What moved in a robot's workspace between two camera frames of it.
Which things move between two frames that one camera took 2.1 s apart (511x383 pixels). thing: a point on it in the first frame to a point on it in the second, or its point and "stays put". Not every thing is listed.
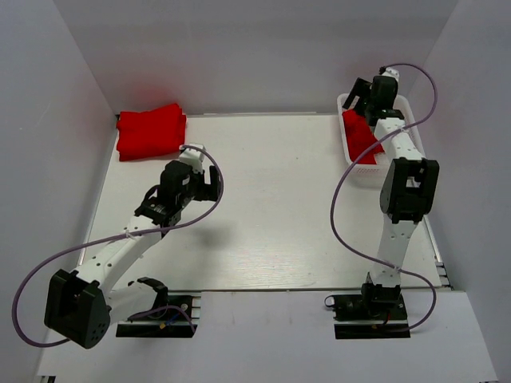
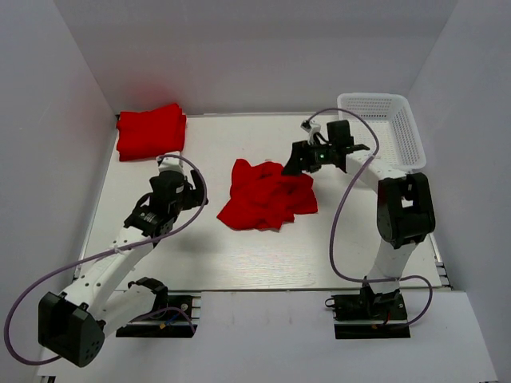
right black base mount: x=378 y=312 stays put
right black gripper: x=362 y=88 to x=295 y=164
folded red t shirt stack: x=155 y=133 stays put
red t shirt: x=359 y=136 to x=262 y=197
